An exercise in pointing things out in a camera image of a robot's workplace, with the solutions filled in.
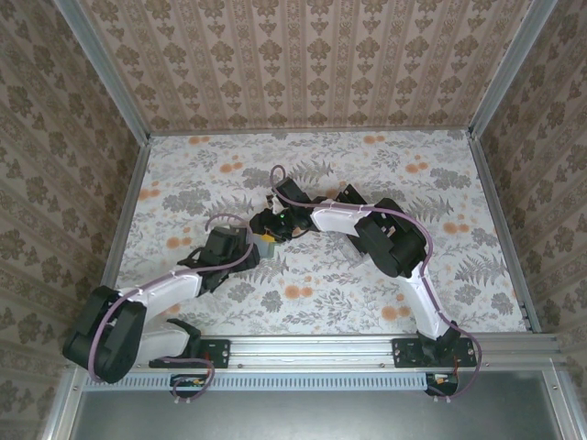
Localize floral patterned table cover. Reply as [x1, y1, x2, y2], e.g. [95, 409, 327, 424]
[112, 129, 528, 336]

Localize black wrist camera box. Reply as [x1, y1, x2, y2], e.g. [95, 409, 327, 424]
[272, 178, 313, 207]
[204, 226, 249, 258]

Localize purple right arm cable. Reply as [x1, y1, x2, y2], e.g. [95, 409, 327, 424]
[269, 164, 483, 404]

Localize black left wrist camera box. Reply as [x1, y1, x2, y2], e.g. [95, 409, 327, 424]
[204, 226, 249, 258]

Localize grey-blue cloth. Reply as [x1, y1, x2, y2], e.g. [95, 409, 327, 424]
[254, 236, 280, 259]

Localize grey metal sheet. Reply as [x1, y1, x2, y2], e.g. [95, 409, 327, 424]
[72, 371, 559, 440]

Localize small electronics board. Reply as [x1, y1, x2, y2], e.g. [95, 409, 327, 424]
[425, 371, 460, 396]
[170, 373, 208, 398]

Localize grey slotted cable duct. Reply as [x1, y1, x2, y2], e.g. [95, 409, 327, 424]
[84, 371, 432, 391]

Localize aluminium side rail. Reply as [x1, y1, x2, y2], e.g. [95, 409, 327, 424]
[467, 130, 545, 336]
[101, 135, 153, 294]

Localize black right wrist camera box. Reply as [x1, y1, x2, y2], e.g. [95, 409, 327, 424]
[272, 178, 313, 207]

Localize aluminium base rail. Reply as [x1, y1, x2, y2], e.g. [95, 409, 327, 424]
[68, 334, 568, 370]

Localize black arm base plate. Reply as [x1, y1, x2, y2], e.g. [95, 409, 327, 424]
[149, 337, 231, 370]
[392, 337, 477, 369]

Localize aluminium frame post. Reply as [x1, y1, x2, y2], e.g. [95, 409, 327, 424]
[52, 0, 153, 146]
[467, 0, 551, 138]

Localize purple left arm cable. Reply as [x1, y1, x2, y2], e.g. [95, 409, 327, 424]
[86, 213, 256, 408]

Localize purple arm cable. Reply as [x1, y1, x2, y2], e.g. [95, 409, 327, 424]
[269, 164, 483, 404]
[86, 213, 256, 408]

